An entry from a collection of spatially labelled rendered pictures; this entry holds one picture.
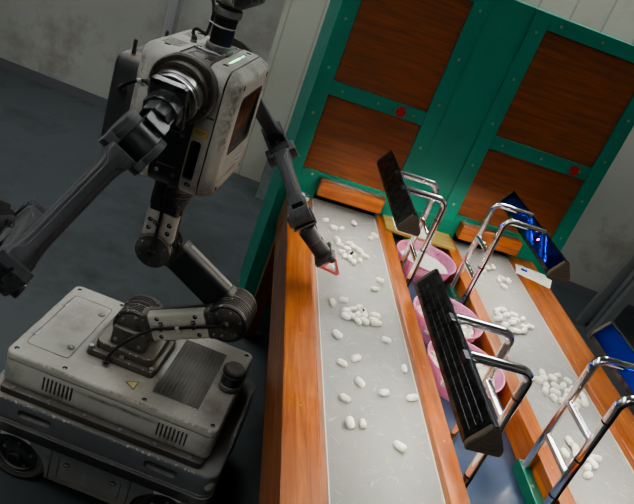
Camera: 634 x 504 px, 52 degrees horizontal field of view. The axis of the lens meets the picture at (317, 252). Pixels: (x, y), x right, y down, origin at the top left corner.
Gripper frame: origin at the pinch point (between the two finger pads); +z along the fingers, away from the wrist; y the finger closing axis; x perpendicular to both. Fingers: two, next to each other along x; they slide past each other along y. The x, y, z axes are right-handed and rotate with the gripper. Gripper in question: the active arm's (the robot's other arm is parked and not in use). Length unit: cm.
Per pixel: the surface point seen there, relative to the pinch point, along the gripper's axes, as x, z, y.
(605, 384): -61, 82, -15
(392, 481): -1, 14, -79
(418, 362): -12.7, 24.5, -30.8
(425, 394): -12, 24, -46
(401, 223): -27.4, -4.9, -0.2
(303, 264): 10.8, -3.3, 11.1
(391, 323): -7.8, 22.7, -8.3
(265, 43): 18, -33, 293
